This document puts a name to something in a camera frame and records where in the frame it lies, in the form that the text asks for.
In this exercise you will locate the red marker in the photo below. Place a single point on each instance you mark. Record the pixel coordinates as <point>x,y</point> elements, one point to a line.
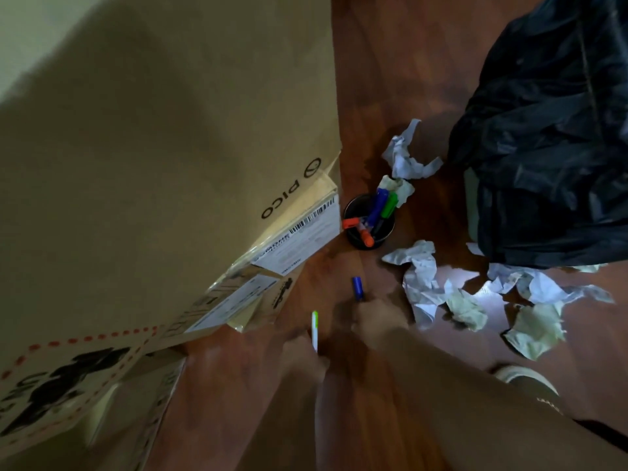
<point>366,237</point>
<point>351,222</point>

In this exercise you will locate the cardboard box with dashed label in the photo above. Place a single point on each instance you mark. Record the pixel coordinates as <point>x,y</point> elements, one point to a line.
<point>171,166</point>

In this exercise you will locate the black mesh pen holder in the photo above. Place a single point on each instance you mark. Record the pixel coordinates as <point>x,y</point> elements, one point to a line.
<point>354,206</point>

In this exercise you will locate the person's left hand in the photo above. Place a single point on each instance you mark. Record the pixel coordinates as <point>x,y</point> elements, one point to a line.
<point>306,360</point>

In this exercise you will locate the white marker lime cap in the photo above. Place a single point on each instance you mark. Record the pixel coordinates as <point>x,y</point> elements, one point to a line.
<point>314,328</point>

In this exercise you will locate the slim blue marker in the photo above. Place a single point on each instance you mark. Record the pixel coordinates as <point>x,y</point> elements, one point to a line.
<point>357,286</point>

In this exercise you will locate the person's left forearm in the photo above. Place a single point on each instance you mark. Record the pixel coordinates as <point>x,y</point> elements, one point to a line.
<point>279,431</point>

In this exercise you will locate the paper pieces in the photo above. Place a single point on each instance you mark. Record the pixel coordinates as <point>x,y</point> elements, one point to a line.
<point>422,284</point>

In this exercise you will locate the green marker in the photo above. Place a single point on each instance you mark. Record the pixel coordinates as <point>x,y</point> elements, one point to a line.
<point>391,203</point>

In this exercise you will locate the person's right beige shoe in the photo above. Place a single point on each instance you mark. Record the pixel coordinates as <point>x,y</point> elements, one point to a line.
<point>525,382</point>

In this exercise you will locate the person's right forearm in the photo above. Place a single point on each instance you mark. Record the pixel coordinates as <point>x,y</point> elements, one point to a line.
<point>466,412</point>

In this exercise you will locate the cardboard box many labels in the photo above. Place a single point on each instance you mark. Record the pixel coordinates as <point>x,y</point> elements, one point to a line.
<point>299,240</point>

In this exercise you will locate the person's black trousers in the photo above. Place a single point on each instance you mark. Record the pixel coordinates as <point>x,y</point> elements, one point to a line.
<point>608,434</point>

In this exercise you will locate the person's right hand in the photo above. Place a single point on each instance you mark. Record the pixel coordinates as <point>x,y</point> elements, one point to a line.
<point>378,321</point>

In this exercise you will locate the cardboard box with handwritten marks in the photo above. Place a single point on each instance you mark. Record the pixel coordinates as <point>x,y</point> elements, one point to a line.
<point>122,436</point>

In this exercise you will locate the small cardboard box black print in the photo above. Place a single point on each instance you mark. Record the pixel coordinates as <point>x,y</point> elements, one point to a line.
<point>279,296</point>

